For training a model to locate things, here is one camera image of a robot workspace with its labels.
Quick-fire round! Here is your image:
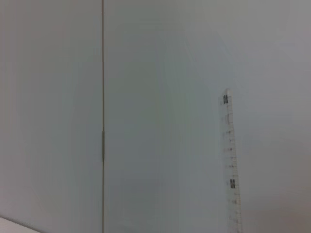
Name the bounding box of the transparent plastic ruler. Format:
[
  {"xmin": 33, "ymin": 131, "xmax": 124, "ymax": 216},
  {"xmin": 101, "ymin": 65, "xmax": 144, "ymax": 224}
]
[{"xmin": 219, "ymin": 88, "xmax": 244, "ymax": 233}]

